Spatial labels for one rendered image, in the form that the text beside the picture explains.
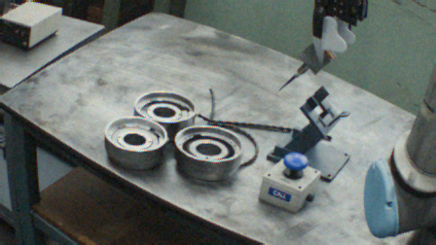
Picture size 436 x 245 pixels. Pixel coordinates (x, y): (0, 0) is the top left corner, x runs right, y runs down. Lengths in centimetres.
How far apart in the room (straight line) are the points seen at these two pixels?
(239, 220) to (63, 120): 39
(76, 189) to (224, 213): 52
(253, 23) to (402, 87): 70
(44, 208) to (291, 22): 172
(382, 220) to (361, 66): 203
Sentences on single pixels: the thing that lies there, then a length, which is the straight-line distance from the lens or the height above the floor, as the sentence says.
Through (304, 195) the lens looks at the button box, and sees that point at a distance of 126.
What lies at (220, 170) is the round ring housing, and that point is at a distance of 129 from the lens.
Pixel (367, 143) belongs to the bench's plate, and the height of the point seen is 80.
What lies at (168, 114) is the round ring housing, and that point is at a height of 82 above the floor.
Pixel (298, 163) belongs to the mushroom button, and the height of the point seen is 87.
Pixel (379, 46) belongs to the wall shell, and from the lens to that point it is 292.
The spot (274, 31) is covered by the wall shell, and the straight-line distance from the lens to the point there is 312.
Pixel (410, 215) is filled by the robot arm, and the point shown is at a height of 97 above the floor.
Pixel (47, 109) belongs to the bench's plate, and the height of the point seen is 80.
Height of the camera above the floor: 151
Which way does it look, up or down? 29 degrees down
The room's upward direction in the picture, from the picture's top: 8 degrees clockwise
